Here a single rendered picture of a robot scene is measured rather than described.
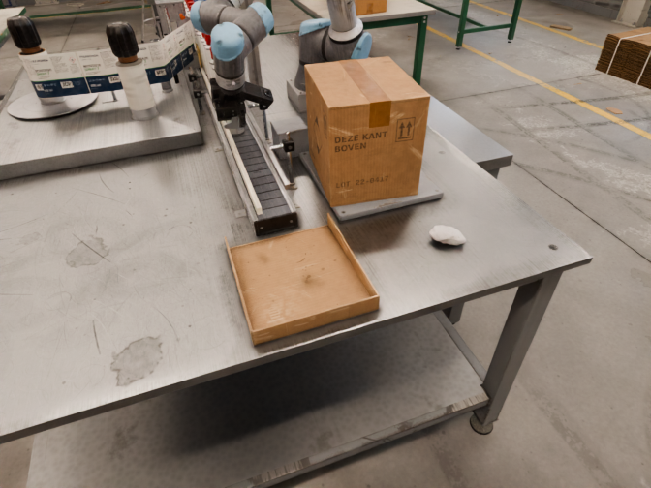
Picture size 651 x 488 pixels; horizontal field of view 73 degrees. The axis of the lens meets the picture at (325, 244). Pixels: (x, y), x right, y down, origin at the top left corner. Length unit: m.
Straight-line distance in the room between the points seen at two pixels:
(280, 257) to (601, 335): 1.55
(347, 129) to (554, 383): 1.33
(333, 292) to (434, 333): 0.80
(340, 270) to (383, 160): 0.30
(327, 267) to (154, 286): 0.38
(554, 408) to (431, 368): 0.52
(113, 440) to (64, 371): 0.66
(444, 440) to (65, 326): 1.24
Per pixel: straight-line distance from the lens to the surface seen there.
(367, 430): 1.44
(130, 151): 1.56
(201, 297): 0.97
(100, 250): 1.19
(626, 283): 2.51
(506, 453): 1.75
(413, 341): 1.64
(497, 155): 1.49
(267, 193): 1.16
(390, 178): 1.14
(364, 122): 1.04
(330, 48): 1.64
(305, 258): 1.01
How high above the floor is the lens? 1.51
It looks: 40 degrees down
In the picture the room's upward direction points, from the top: 2 degrees counter-clockwise
